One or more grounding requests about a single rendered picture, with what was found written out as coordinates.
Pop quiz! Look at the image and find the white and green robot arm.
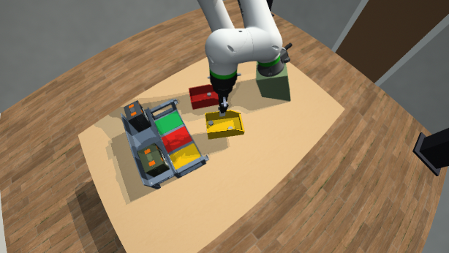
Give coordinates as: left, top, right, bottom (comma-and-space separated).
197, 0, 293, 90

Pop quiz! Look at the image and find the yellow bin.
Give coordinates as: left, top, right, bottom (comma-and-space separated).
205, 110, 244, 140

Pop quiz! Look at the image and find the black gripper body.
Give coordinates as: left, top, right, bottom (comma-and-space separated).
213, 87, 233, 101

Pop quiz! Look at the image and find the red bin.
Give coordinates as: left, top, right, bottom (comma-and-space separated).
189, 84, 219, 110

